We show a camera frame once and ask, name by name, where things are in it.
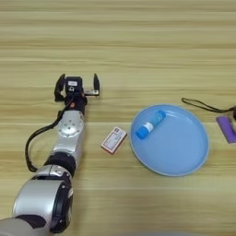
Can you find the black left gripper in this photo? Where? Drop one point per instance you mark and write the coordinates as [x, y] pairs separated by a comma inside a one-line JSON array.
[[76, 103]]

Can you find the red and white small box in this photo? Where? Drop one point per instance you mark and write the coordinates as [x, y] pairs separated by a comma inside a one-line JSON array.
[[113, 140]]

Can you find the blue glue stick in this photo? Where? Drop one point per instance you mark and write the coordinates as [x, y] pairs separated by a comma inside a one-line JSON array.
[[146, 130]]

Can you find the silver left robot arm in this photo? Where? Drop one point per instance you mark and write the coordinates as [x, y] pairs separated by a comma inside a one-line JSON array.
[[66, 135]]

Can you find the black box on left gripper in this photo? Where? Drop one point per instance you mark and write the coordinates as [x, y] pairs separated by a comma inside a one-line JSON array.
[[73, 84]]

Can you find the blue round plate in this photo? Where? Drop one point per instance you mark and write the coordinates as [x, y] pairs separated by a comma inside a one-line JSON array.
[[178, 153]]

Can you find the purple rectangular block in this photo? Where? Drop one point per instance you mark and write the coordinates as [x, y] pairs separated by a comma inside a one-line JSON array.
[[226, 129]]

